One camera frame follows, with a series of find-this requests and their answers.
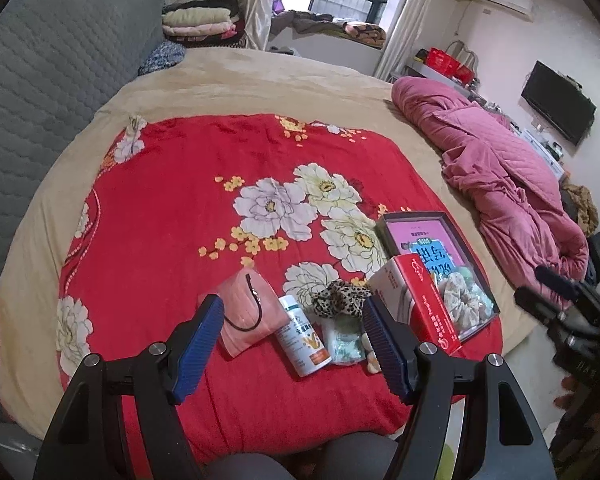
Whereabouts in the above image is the green white tissue pack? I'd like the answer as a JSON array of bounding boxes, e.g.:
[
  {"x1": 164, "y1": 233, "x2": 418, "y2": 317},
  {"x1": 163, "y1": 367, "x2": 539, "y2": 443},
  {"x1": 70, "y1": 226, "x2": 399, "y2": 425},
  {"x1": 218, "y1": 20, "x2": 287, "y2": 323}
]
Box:
[{"x1": 321, "y1": 317, "x2": 367, "y2": 366}]

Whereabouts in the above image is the leopard print scrunchie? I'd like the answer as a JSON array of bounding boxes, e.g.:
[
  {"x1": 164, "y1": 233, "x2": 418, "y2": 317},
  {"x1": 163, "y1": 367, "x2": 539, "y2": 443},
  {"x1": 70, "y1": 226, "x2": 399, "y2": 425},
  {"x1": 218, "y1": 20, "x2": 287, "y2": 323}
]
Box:
[{"x1": 311, "y1": 281, "x2": 373, "y2": 321}]

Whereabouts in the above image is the pink quilt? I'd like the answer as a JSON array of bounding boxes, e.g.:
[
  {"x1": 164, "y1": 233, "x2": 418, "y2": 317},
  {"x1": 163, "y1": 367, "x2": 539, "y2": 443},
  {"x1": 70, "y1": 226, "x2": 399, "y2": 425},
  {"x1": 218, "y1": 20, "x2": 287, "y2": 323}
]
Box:
[{"x1": 390, "y1": 76, "x2": 591, "y2": 293}]

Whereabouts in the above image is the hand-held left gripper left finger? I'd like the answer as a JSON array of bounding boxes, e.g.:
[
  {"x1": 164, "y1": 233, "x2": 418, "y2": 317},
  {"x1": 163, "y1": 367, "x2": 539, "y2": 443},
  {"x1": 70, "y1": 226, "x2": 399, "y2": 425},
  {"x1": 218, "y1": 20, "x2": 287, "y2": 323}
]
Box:
[{"x1": 30, "y1": 294, "x2": 226, "y2": 480}]

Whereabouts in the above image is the pink book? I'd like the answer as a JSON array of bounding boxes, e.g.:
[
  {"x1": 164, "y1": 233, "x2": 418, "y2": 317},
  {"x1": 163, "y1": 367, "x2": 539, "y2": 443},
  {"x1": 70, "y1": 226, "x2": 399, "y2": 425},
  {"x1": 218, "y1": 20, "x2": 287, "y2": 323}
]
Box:
[{"x1": 385, "y1": 220, "x2": 468, "y2": 281}]

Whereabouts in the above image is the red tissue box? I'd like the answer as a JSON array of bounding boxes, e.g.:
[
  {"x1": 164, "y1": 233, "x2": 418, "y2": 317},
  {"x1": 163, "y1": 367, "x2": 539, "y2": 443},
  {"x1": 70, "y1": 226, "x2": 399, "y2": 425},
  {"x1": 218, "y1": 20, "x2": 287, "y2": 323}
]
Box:
[{"x1": 367, "y1": 254, "x2": 463, "y2": 358}]

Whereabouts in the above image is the stack of folded clothes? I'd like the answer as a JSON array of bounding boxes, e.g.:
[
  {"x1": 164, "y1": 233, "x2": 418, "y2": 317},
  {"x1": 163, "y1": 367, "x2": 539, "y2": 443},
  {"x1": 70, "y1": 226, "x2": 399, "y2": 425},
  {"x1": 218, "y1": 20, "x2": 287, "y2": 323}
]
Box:
[{"x1": 161, "y1": 0, "x2": 246, "y2": 50}]

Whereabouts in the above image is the black flat television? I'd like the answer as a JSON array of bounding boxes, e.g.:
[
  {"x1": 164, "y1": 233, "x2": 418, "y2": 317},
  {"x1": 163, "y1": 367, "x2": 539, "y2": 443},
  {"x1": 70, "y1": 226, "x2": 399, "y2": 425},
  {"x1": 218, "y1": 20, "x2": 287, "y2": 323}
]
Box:
[{"x1": 521, "y1": 60, "x2": 597, "y2": 147}]

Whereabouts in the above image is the blue patterned cloth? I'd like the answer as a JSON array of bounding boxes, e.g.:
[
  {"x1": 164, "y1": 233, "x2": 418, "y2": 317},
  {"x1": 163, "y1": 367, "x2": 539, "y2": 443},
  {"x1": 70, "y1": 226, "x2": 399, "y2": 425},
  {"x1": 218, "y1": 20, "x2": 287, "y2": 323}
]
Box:
[{"x1": 139, "y1": 41, "x2": 187, "y2": 76}]

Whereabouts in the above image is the white vitamin bottle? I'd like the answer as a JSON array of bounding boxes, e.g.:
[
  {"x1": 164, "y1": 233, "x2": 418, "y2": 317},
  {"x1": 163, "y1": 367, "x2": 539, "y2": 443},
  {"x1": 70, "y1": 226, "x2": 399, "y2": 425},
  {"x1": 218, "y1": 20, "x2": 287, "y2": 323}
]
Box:
[{"x1": 275, "y1": 296, "x2": 331, "y2": 378}]

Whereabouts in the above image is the grey quilted headboard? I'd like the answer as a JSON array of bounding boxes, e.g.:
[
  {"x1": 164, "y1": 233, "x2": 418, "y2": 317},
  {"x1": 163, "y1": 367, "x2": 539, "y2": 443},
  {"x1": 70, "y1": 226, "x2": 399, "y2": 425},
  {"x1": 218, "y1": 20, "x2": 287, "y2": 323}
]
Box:
[{"x1": 0, "y1": 0, "x2": 166, "y2": 311}]

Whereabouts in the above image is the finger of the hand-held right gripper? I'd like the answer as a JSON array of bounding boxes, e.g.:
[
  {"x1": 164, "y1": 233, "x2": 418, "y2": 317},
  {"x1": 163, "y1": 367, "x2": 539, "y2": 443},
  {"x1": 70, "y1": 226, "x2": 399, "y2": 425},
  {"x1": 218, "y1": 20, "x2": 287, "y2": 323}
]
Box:
[
  {"x1": 534, "y1": 265, "x2": 582, "y2": 296},
  {"x1": 513, "y1": 286, "x2": 566, "y2": 326}
]

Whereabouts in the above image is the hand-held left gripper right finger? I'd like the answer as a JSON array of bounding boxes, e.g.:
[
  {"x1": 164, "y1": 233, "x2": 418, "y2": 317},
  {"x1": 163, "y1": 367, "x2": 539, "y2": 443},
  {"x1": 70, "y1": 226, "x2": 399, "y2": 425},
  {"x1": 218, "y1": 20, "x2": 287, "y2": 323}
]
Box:
[{"x1": 361, "y1": 295, "x2": 558, "y2": 480}]

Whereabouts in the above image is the cluttered white shelf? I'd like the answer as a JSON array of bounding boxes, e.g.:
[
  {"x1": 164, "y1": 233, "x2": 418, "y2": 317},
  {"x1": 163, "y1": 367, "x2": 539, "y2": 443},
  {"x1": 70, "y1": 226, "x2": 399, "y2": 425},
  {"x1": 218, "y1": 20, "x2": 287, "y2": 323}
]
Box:
[{"x1": 510, "y1": 120, "x2": 568, "y2": 181}]

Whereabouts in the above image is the brown garment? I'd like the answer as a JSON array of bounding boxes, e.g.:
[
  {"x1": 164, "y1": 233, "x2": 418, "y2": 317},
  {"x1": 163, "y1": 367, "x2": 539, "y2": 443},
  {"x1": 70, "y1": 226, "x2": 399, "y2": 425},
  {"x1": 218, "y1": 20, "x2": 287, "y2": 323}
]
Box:
[{"x1": 560, "y1": 184, "x2": 600, "y2": 236}]

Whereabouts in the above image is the pile of dark clothes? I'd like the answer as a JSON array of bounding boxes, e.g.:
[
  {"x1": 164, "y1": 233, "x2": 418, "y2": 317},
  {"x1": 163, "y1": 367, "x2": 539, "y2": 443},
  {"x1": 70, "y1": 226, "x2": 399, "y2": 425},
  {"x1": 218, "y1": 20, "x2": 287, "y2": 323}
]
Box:
[{"x1": 272, "y1": 9, "x2": 388, "y2": 50}]

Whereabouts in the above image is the beige bed sheet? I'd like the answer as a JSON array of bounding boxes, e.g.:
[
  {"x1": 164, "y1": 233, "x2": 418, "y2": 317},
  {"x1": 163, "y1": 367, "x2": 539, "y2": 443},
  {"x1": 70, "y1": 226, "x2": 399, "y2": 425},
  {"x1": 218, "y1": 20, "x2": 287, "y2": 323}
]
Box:
[{"x1": 0, "y1": 47, "x2": 536, "y2": 461}]

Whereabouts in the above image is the white floral scrunchie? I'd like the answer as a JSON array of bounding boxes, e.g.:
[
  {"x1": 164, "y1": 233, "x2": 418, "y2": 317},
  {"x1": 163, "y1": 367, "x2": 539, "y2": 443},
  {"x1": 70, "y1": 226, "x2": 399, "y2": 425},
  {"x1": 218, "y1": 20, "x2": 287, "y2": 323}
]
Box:
[{"x1": 437, "y1": 280, "x2": 486, "y2": 331}]

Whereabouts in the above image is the cream curtain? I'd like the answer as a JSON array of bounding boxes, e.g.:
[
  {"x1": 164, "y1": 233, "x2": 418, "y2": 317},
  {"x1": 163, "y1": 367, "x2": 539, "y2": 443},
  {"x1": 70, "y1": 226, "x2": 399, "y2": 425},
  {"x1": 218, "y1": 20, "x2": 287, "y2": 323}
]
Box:
[
  {"x1": 375, "y1": 0, "x2": 451, "y2": 81},
  {"x1": 242, "y1": 0, "x2": 281, "y2": 52}
]

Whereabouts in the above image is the person's right hand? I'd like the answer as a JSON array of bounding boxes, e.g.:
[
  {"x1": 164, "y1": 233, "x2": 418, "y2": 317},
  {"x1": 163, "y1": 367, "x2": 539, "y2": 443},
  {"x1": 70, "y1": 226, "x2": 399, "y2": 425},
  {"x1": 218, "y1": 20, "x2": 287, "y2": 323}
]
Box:
[{"x1": 554, "y1": 374, "x2": 582, "y2": 412}]

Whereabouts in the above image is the red floral blanket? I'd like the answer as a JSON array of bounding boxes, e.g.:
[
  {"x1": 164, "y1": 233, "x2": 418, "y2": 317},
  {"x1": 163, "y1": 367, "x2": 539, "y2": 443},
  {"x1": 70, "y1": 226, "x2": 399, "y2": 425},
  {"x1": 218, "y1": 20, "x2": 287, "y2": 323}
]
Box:
[{"x1": 55, "y1": 112, "x2": 503, "y2": 471}]

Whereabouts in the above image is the pink face mask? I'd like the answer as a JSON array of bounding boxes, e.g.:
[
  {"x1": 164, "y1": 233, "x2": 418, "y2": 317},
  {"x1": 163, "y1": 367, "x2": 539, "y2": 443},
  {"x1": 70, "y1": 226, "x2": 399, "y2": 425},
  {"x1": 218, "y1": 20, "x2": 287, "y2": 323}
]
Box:
[{"x1": 197, "y1": 267, "x2": 288, "y2": 358}]

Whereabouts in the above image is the dark shallow tray box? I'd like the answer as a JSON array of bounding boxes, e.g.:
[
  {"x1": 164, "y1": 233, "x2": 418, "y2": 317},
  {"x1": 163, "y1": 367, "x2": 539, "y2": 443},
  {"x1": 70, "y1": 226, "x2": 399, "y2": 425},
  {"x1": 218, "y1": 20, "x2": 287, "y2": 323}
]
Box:
[{"x1": 375, "y1": 211, "x2": 501, "y2": 341}]

